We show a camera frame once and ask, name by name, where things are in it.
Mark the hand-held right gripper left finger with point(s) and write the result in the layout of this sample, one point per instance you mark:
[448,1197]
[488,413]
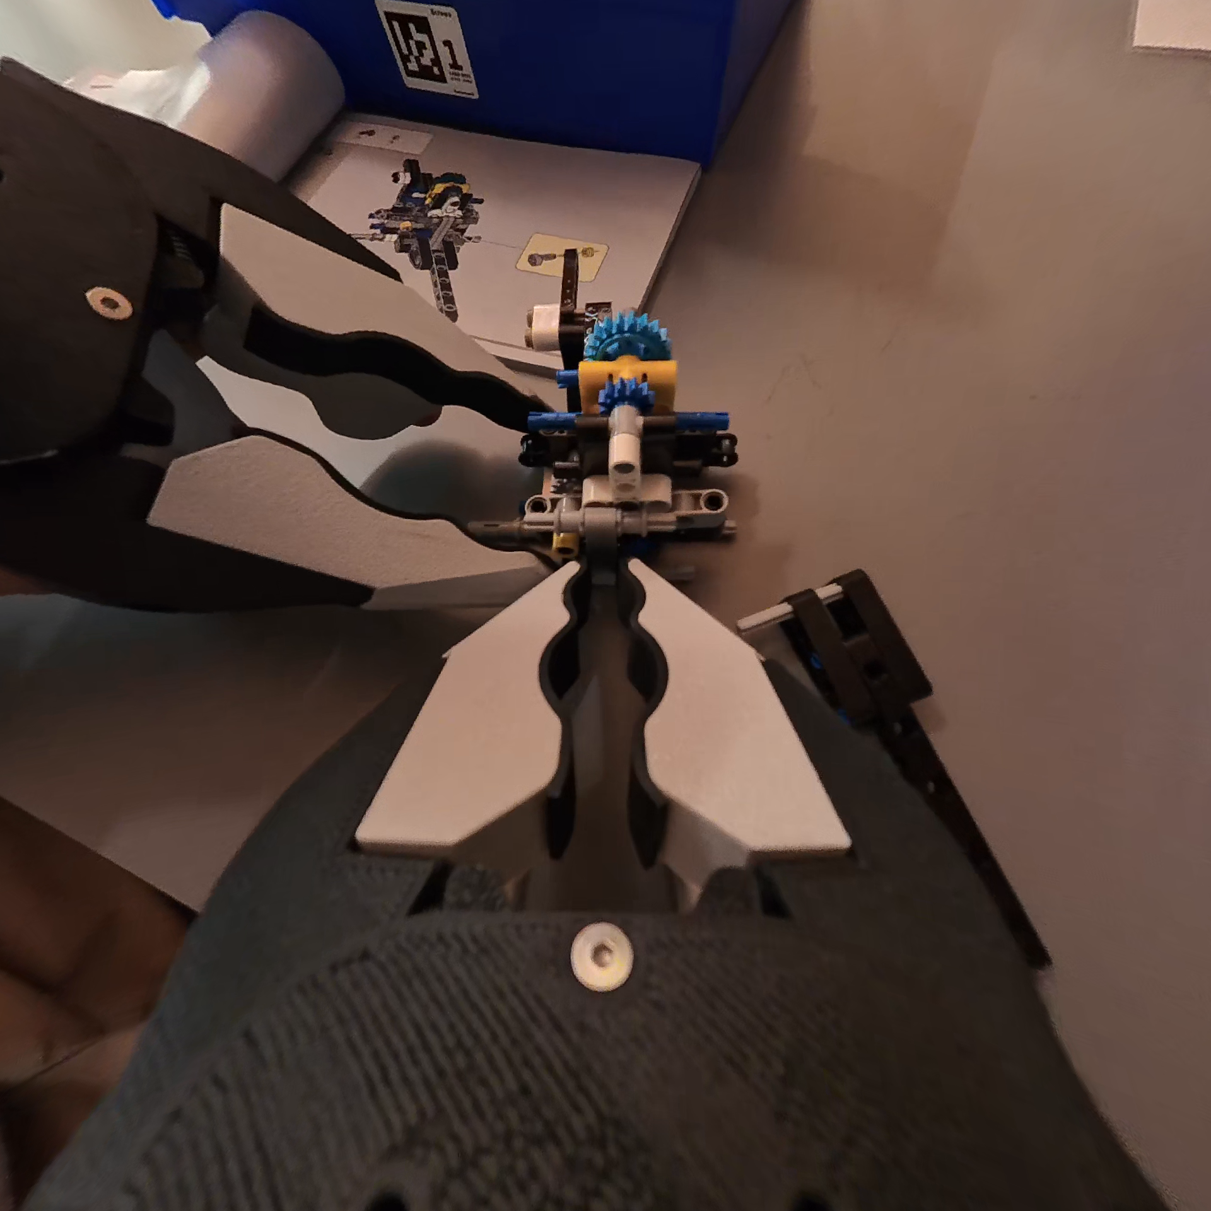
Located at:
[455,756]

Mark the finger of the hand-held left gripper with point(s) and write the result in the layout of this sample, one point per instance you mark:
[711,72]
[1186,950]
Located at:
[284,509]
[312,274]

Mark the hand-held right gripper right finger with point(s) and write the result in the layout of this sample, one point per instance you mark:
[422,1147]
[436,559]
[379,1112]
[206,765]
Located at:
[728,756]

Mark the lego gear model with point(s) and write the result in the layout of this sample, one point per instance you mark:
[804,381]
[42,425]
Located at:
[630,378]

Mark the black lego beam assembly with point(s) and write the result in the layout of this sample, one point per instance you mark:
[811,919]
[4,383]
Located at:
[861,642]

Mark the lego instruction booklet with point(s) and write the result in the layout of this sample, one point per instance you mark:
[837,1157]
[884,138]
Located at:
[568,188]

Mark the silver grey cylinder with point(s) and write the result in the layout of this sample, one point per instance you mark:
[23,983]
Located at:
[257,84]

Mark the blue box with tag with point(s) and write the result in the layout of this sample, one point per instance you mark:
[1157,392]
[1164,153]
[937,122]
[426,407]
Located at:
[616,65]

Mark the white paper sheet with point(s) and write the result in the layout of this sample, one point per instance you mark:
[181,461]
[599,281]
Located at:
[1174,22]

